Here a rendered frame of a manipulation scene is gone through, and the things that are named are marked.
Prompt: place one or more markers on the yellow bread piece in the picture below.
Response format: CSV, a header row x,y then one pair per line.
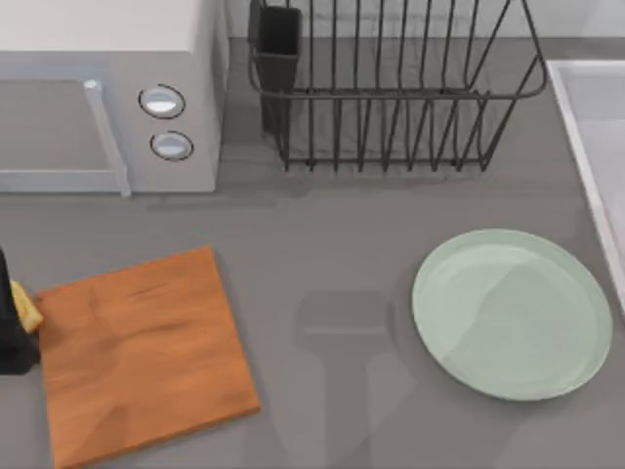
x,y
27,308

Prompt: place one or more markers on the small microwave knob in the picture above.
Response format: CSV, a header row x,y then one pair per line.
x,y
171,145

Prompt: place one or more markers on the dark cutlery holder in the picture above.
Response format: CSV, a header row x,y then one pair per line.
x,y
276,49

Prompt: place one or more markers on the pale microwave oven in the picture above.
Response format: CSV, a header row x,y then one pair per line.
x,y
195,73

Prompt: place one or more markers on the large microwave knob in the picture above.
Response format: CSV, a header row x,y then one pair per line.
x,y
161,101

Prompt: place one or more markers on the wooden cutting board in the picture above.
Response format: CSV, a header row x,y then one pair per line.
x,y
141,352

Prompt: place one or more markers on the pale green plate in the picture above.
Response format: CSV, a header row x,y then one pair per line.
x,y
510,315

